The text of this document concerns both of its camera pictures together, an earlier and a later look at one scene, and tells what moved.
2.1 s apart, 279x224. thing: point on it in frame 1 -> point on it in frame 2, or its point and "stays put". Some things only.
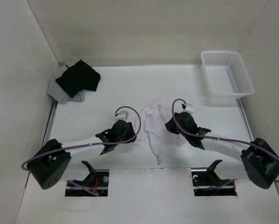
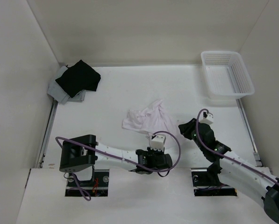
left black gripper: (131, 133) -> (151, 150)
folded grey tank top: (55, 90) stays put
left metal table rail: (49, 127) stays put
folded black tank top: (78, 77) stays put
